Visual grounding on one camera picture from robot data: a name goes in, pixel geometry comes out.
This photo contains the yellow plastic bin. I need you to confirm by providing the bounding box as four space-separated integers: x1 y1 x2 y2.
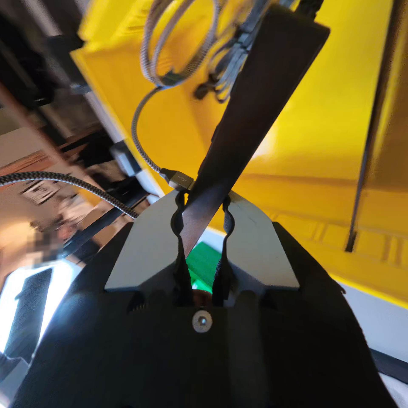
70 0 408 310

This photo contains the black usb hub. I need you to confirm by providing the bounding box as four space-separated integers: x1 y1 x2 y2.
179 4 331 257

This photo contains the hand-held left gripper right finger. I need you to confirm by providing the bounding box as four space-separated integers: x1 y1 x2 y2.
211 191 300 307

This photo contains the green plastic bin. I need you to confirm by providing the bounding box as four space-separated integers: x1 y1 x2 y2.
186 241 222 294

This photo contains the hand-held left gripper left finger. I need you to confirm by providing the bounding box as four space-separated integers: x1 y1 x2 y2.
105 190 194 307

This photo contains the black usb cable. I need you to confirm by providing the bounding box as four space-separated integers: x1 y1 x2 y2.
194 19 265 103

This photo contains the grey braided usb cable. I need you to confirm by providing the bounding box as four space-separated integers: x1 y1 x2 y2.
131 0 221 193
0 171 140 220

